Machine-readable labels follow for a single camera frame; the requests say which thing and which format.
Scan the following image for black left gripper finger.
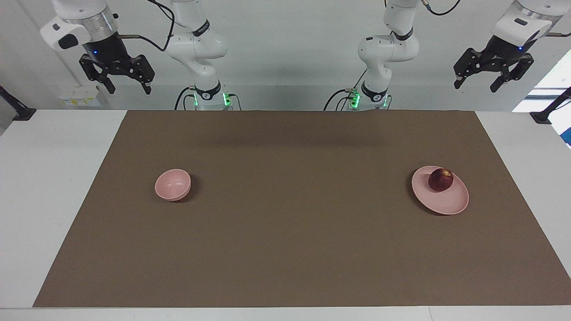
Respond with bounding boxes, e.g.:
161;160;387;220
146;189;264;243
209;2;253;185
490;53;534;93
454;48;487;89

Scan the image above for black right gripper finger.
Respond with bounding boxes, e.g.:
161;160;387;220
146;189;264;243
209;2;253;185
79;54;116;94
129;54;155;95

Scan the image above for red apple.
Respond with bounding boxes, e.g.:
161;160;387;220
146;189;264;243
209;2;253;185
428;168;455;193

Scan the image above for pink bowl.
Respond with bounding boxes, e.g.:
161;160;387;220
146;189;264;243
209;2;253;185
154;169;192;202

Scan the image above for pink plate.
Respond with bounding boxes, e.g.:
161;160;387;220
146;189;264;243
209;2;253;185
411;165;470;216

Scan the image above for black clamp stand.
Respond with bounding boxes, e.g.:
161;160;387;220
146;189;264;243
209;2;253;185
0;86;37;122
530;87;571;124

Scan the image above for brown table mat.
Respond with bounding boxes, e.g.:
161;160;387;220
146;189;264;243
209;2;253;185
33;110;571;308

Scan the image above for white wall socket box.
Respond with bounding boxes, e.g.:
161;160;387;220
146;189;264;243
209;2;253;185
58;86;102;107

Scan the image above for black right arm gripper cable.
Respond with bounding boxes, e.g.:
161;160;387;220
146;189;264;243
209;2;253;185
118;0;175;52

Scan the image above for black arm gripper cable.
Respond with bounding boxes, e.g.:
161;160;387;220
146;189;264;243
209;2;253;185
118;0;175;52
419;0;462;16

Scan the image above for black left arm gripper cable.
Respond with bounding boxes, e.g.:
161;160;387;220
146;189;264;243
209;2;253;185
419;0;462;16

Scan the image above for black left base cables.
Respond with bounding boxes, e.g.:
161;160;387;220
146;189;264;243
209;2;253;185
323;88;360;111

